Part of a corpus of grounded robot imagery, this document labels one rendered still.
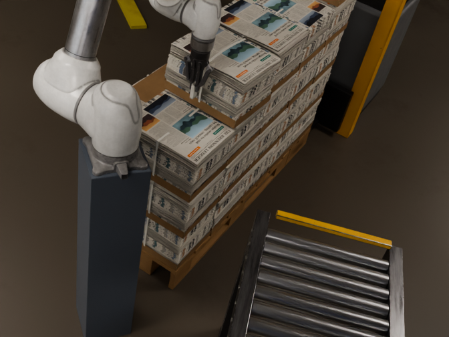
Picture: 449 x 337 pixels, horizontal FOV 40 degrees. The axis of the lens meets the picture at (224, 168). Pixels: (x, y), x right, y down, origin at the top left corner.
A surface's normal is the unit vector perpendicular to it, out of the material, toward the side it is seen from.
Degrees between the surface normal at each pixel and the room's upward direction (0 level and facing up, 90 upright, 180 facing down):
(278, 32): 1
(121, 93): 5
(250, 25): 0
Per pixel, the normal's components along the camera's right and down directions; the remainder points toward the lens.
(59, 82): -0.39, 0.18
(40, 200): 0.17, -0.72
